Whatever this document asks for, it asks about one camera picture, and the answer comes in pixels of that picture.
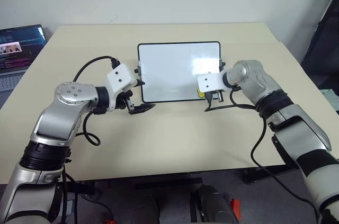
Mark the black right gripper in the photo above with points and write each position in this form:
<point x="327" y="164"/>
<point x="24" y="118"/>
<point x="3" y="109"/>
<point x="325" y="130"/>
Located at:
<point x="218" y="96"/>

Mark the orange plastic part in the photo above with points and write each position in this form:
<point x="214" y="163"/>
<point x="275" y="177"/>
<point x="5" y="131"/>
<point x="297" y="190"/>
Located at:
<point x="235" y="209"/>

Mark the yellow eraser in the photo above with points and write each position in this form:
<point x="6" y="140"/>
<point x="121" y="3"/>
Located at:
<point x="200" y="93"/>

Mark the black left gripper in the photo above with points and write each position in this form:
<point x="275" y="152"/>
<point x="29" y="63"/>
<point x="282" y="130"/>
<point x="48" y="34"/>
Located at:
<point x="122" y="100"/>

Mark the open laptop computer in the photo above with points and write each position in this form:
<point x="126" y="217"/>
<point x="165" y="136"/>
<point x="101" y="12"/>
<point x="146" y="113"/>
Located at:
<point x="16" y="49"/>

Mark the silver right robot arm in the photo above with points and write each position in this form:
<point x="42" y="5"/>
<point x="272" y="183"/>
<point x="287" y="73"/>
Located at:
<point x="304" y="134"/>

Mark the black chair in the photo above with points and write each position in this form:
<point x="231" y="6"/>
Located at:
<point x="325" y="49"/>

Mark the black-framed whiteboard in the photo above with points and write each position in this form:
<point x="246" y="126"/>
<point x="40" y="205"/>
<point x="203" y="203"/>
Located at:
<point x="169" y="73"/>

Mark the black table leg foot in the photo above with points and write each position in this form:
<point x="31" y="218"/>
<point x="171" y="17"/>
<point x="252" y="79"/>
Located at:
<point x="253" y="176"/>

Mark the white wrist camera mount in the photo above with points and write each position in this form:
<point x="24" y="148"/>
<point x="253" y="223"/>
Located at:
<point x="209" y="82"/>
<point x="120" y="78"/>

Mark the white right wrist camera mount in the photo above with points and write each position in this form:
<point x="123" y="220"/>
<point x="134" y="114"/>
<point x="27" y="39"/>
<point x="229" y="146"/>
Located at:
<point x="209" y="82"/>

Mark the large dark rounded shape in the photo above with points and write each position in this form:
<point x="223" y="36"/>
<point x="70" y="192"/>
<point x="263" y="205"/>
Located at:
<point x="214" y="205"/>

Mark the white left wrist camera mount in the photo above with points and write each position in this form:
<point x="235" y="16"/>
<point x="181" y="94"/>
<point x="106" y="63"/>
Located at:
<point x="120" y="78"/>

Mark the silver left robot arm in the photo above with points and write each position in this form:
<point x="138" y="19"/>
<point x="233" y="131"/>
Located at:
<point x="53" y="128"/>

